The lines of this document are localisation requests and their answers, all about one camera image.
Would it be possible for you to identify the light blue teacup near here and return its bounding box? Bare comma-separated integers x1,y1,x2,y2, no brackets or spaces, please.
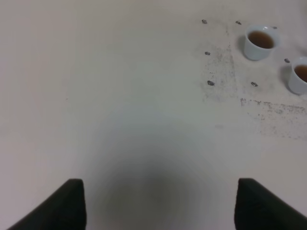
288,57,307,95

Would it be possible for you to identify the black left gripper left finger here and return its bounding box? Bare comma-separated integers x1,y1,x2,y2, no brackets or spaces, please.
9,179,86,230

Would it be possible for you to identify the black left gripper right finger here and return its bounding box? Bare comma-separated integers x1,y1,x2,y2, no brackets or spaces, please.
234,178,307,230

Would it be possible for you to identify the light blue teacup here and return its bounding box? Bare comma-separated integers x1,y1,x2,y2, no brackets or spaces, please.
244,25,280,61
288,57,307,95

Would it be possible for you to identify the light blue teacup far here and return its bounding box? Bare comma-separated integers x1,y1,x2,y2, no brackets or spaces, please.
244,25,280,61

